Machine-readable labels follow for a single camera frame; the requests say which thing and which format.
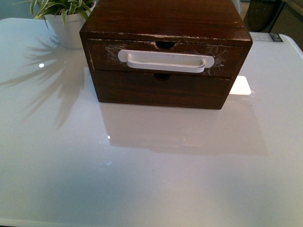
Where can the black label sticker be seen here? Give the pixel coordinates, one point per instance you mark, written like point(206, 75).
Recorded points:
point(266, 37)

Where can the wooden drawer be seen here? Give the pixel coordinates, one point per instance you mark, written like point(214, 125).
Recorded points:
point(143, 87)
point(227, 59)

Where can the brown wooden drawer cabinet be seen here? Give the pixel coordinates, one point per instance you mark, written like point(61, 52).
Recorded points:
point(214, 22)

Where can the dark chair in background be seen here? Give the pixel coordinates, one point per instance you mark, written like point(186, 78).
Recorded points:
point(274, 15)

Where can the green leafy plant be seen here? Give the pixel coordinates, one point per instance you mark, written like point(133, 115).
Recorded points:
point(63, 8)

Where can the white drawer handle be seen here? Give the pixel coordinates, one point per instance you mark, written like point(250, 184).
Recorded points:
point(166, 61)

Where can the white plant pot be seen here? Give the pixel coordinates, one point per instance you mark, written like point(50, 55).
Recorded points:
point(66, 23)

